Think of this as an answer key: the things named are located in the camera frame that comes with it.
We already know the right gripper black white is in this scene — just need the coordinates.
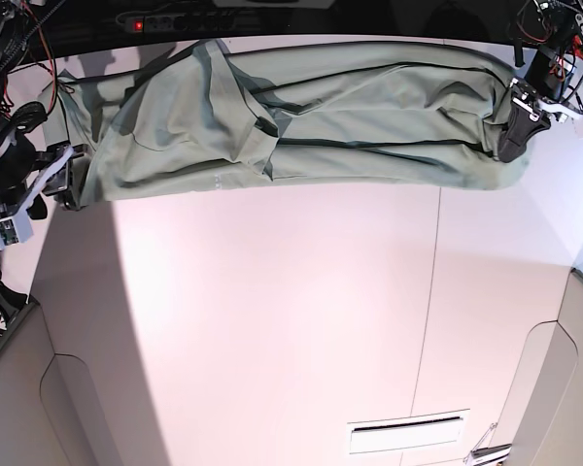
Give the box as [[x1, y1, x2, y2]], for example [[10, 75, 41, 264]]
[[0, 140, 86, 219]]

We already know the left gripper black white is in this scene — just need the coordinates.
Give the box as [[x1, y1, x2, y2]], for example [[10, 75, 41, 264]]
[[497, 77, 583, 163]]

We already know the light green T-shirt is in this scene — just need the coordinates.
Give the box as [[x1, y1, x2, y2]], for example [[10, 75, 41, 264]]
[[43, 40, 530, 206]]

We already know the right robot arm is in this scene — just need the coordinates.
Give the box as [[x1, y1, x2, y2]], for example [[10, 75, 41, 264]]
[[0, 1, 88, 220]]

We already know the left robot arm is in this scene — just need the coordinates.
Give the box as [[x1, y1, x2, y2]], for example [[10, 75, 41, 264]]
[[497, 1, 583, 163]]

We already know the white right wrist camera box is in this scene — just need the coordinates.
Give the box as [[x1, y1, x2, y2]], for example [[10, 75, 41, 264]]
[[0, 211, 33, 250]]

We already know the black power strip red switch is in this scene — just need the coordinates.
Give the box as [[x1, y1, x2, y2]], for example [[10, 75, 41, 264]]
[[116, 14, 259, 34]]

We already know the white table cable slot plate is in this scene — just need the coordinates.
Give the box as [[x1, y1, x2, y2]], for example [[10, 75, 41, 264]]
[[346, 409, 470, 454]]

